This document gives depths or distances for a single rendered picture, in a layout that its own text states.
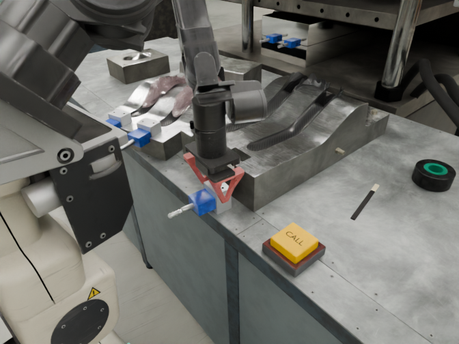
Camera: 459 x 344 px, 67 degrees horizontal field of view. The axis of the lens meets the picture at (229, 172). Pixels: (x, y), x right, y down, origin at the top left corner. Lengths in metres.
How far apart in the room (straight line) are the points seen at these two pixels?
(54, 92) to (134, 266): 1.47
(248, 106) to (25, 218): 0.38
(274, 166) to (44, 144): 0.47
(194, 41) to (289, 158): 0.30
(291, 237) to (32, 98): 0.47
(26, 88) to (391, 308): 0.55
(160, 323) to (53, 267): 0.98
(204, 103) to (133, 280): 1.21
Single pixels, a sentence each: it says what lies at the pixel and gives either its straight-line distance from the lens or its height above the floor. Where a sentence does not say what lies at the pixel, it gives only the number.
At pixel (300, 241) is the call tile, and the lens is 0.62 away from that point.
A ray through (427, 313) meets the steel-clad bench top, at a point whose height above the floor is 0.80.
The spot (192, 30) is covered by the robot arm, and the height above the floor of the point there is 1.14.
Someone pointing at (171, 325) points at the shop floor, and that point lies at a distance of 1.52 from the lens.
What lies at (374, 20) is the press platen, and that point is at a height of 1.01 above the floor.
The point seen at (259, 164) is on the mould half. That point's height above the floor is 0.89.
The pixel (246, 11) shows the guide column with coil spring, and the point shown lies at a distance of 1.73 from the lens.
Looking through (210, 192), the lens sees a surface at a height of 0.84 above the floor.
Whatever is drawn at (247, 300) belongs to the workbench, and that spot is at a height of 0.52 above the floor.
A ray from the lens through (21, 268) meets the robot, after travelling 0.58.
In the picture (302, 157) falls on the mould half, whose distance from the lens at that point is 0.76.
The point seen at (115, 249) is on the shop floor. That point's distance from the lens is 1.84.
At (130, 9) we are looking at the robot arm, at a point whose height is 1.23.
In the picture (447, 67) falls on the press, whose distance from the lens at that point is 1.75.
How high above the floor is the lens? 1.28
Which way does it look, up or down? 35 degrees down
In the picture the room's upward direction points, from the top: 2 degrees counter-clockwise
